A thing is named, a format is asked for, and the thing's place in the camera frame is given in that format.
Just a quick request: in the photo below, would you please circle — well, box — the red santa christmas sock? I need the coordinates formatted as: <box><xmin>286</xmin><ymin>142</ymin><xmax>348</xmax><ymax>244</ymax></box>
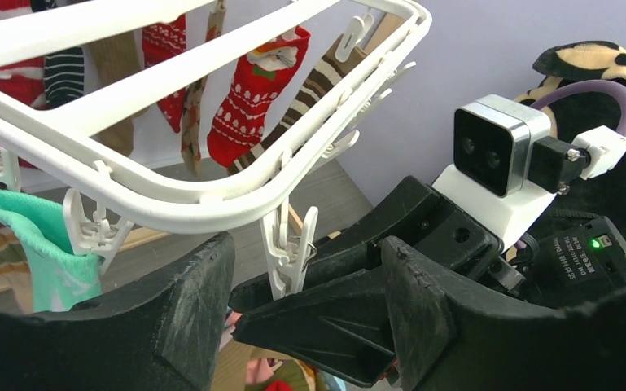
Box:
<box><xmin>207</xmin><ymin>26</ymin><xmax>311</xmax><ymax>168</ymax></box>

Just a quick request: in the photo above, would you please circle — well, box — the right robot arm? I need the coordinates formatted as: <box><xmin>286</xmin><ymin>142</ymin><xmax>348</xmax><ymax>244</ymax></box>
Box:
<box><xmin>230</xmin><ymin>176</ymin><xmax>626</xmax><ymax>390</ymax></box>

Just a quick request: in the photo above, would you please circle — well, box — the brown white striped sock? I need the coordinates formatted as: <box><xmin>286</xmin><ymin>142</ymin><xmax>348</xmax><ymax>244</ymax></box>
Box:
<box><xmin>226</xmin><ymin>37</ymin><xmax>368</xmax><ymax>175</ymax></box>

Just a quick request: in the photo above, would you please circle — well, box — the red snowflake sock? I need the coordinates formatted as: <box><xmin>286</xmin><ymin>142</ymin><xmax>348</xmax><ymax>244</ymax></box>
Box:
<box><xmin>141</xmin><ymin>15</ymin><xmax>186</xmax><ymax>134</ymax></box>

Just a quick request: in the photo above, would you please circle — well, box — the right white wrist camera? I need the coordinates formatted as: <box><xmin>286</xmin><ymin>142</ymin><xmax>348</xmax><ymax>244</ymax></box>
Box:
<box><xmin>432</xmin><ymin>94</ymin><xmax>626</xmax><ymax>248</ymax></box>

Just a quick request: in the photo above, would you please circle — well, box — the black floral blanket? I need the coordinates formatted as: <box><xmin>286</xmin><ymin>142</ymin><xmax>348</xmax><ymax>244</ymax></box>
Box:
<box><xmin>519</xmin><ymin>41</ymin><xmax>626</xmax><ymax>241</ymax></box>

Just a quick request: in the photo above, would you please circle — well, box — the mint green blue sock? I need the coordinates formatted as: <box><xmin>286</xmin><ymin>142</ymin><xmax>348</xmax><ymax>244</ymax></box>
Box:
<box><xmin>0</xmin><ymin>190</ymin><xmax>103</xmax><ymax>312</ymax></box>

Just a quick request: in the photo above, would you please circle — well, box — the tan brown sock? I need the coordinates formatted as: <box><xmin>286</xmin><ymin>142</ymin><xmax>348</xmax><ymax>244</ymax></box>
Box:
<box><xmin>87</xmin><ymin>31</ymin><xmax>148</xmax><ymax>156</ymax></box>

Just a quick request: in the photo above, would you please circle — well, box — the olive green sock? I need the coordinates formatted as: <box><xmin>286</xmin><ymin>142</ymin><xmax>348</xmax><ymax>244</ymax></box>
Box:
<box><xmin>244</xmin><ymin>360</ymin><xmax>317</xmax><ymax>391</ymax></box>

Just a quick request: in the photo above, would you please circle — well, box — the white plastic sock hanger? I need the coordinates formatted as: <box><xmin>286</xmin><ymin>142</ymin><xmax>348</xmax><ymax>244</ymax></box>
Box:
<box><xmin>0</xmin><ymin>1</ymin><xmax>432</xmax><ymax>233</ymax></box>

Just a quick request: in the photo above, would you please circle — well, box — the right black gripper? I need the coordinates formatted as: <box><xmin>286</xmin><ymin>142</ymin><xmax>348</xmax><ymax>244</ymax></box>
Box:
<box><xmin>230</xmin><ymin>176</ymin><xmax>509</xmax><ymax>387</ymax></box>

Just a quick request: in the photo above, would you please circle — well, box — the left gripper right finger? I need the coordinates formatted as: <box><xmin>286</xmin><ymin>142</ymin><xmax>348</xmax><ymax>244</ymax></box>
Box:
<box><xmin>381</xmin><ymin>237</ymin><xmax>626</xmax><ymax>390</ymax></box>

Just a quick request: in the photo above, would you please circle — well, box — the argyle brown sock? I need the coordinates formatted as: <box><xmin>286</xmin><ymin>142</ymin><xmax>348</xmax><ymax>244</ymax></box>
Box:
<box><xmin>181</xmin><ymin>0</ymin><xmax>226</xmax><ymax>176</ymax></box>

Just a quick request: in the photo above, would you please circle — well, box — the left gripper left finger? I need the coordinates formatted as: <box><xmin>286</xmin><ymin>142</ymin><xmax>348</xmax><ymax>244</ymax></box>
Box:
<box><xmin>0</xmin><ymin>232</ymin><xmax>235</xmax><ymax>390</ymax></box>

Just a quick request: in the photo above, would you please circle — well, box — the white hanger clip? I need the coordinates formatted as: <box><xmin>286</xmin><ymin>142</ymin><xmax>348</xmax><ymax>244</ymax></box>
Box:
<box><xmin>260</xmin><ymin>200</ymin><xmax>319</xmax><ymax>301</ymax></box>

